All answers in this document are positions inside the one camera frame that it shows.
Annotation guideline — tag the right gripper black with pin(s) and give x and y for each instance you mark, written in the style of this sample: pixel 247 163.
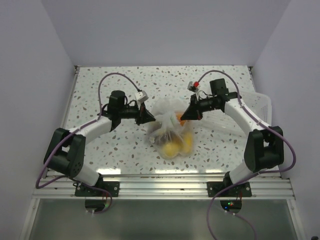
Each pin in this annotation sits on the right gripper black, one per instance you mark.
pixel 194 111

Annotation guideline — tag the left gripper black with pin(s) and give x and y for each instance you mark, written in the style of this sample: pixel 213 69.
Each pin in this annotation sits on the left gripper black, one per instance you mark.
pixel 144 116

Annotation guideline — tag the orange fake pineapple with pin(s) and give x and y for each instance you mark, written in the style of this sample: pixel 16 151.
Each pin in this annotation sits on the orange fake pineapple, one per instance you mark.
pixel 181 122

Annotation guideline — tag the clear printed plastic bag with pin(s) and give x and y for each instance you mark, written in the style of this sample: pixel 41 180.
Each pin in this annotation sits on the clear printed plastic bag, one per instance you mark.
pixel 166 127

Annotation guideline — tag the yellow fake pear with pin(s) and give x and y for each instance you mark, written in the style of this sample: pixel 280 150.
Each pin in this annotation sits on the yellow fake pear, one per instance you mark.
pixel 170 150

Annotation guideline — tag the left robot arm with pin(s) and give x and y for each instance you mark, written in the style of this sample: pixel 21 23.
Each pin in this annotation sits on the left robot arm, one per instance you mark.
pixel 66 151

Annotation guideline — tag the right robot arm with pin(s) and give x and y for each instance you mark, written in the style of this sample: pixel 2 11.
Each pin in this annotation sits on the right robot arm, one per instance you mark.
pixel 264 147

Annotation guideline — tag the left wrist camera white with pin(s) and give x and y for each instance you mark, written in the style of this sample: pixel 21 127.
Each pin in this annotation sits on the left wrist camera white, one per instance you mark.
pixel 141 96

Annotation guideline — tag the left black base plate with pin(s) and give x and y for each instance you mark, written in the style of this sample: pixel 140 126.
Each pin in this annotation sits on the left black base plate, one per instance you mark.
pixel 100 189

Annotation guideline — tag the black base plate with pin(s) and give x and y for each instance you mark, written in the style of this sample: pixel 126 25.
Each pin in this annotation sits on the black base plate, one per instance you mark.
pixel 228 189
pixel 100 189

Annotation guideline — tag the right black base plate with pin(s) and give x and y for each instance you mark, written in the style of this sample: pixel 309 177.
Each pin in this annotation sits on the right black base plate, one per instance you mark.
pixel 228 189

